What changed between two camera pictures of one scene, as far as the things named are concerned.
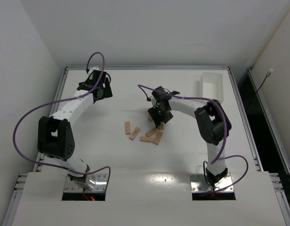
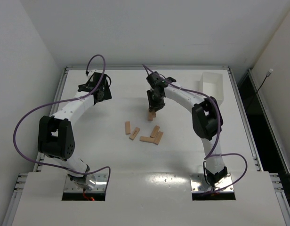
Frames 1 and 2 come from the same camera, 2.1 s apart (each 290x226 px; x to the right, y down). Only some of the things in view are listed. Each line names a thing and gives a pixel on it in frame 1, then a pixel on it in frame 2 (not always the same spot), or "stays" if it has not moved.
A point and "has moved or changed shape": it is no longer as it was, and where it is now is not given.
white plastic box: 211,87 stays
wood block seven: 147,139 stays
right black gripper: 162,117 -> 156,102
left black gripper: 103,92 stays
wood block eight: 162,125 has moved or changed shape
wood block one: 149,117 stays
